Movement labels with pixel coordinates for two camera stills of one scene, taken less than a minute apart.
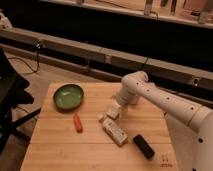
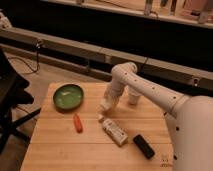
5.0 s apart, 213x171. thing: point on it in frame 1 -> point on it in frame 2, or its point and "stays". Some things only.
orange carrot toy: x=78 y=123 stays
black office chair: x=13 y=83 stays
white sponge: x=114 y=111 -> x=105 y=106
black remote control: x=141 y=144 stays
